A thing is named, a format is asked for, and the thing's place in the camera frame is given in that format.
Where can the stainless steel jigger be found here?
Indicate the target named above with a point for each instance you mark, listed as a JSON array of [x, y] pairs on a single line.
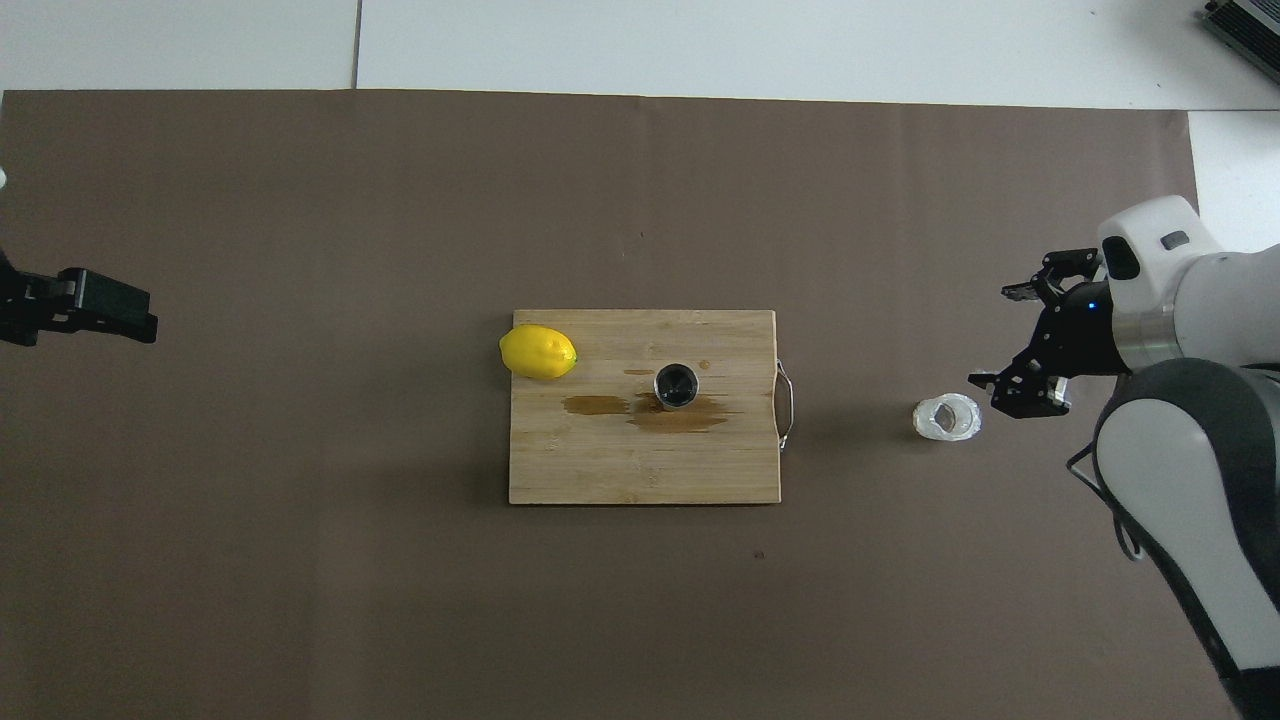
[[676, 385]]

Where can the brown paper table mat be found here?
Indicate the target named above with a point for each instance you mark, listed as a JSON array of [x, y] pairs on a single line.
[[400, 600]]

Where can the bamboo cutting board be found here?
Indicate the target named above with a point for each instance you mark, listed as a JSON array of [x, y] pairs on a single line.
[[620, 460]]

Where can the yellow lemon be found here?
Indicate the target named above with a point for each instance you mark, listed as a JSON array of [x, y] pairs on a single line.
[[538, 352]]

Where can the small clear glass cup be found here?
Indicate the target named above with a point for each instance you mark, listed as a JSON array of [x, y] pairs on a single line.
[[947, 418]]

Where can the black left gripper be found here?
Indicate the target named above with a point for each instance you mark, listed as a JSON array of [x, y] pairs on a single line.
[[28, 305]]

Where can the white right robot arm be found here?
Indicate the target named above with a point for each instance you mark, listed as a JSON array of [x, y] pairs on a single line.
[[1200, 480]]

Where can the grey ribbed metal device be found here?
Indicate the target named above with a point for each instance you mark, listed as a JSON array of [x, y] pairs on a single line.
[[1245, 22]]

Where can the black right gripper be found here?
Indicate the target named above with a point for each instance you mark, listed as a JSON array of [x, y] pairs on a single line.
[[1080, 335]]

